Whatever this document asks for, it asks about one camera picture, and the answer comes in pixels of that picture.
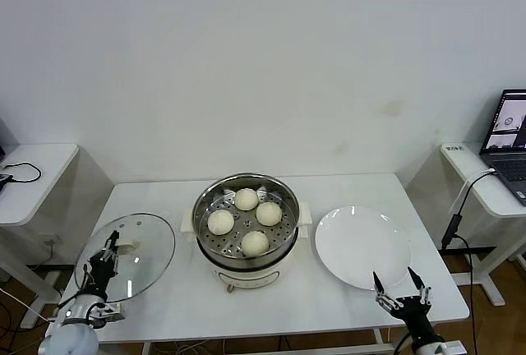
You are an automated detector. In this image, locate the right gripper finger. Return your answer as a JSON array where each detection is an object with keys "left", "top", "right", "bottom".
[
  {"left": 371, "top": 271, "right": 402, "bottom": 313},
  {"left": 406, "top": 266, "right": 432, "bottom": 306}
]

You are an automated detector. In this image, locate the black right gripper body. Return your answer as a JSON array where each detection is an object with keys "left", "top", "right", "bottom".
[{"left": 388, "top": 295, "right": 445, "bottom": 347}]

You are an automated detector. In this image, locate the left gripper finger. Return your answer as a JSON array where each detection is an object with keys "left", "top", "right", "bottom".
[
  {"left": 108, "top": 230, "right": 122, "bottom": 265},
  {"left": 98, "top": 230, "right": 115, "bottom": 264}
]

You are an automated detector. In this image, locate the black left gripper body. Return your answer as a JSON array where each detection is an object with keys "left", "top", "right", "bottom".
[{"left": 86, "top": 254, "right": 120, "bottom": 294}]

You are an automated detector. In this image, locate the glass lid with cream handle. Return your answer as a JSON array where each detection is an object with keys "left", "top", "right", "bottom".
[{"left": 74, "top": 212, "right": 177, "bottom": 305}]

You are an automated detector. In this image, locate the white steamed baozi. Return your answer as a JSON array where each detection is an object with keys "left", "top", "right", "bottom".
[
  {"left": 234, "top": 187, "right": 260, "bottom": 211},
  {"left": 207, "top": 209, "right": 235, "bottom": 236},
  {"left": 255, "top": 201, "right": 284, "bottom": 227},
  {"left": 240, "top": 230, "right": 271, "bottom": 256}
]

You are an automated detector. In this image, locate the perforated steel steamer basket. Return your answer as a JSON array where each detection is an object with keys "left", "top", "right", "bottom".
[{"left": 191, "top": 172, "right": 302, "bottom": 266}]

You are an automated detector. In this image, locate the white round plate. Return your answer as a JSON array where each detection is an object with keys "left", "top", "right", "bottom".
[{"left": 315, "top": 205, "right": 413, "bottom": 291}]

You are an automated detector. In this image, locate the white work table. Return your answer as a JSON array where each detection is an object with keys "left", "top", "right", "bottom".
[{"left": 44, "top": 172, "right": 472, "bottom": 355}]

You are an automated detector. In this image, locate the cream electric cooker pot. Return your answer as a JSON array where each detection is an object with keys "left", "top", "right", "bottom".
[{"left": 180, "top": 200, "right": 312, "bottom": 293}]

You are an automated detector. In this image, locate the white side desk with laptop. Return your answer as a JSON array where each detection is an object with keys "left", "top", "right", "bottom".
[{"left": 437, "top": 142, "right": 526, "bottom": 307}]

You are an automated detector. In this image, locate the grey open laptop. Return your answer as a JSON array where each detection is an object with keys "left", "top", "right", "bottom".
[{"left": 478, "top": 89, "right": 526, "bottom": 207}]

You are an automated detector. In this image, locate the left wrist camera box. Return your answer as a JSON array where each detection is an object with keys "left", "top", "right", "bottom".
[{"left": 95, "top": 302, "right": 125, "bottom": 323}]

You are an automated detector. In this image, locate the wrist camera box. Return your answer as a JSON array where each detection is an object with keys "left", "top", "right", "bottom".
[
  {"left": 95, "top": 302, "right": 125, "bottom": 323},
  {"left": 439, "top": 339, "right": 468, "bottom": 355}
]

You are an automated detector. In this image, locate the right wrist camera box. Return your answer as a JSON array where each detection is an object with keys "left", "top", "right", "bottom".
[{"left": 439, "top": 339, "right": 468, "bottom": 355}]

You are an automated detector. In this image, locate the white floor cable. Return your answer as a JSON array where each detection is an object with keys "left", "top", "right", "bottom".
[{"left": 0, "top": 288, "right": 53, "bottom": 324}]

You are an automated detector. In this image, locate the black looped cable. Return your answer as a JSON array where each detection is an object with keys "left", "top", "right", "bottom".
[{"left": 0, "top": 161, "right": 43, "bottom": 185}]

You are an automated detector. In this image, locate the white side desk with cable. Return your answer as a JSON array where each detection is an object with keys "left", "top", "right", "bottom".
[{"left": 0, "top": 143, "right": 80, "bottom": 330}]

